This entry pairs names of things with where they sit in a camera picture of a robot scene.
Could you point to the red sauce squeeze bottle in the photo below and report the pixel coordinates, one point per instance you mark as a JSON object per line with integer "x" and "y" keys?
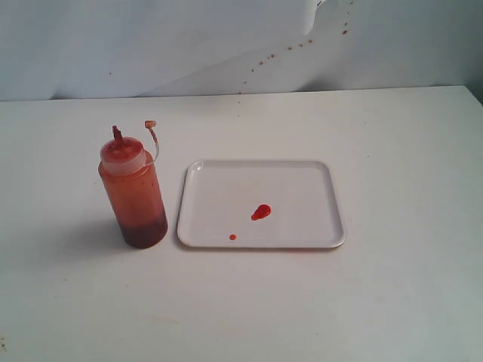
{"x": 128, "y": 173}

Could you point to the white rectangular tray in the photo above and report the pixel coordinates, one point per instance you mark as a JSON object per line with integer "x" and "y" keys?
{"x": 260, "y": 204}

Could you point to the red sauce blob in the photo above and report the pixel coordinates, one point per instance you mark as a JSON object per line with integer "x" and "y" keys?
{"x": 262, "y": 211}

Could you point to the white backdrop sheet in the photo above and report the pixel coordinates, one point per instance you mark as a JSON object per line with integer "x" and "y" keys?
{"x": 104, "y": 49}

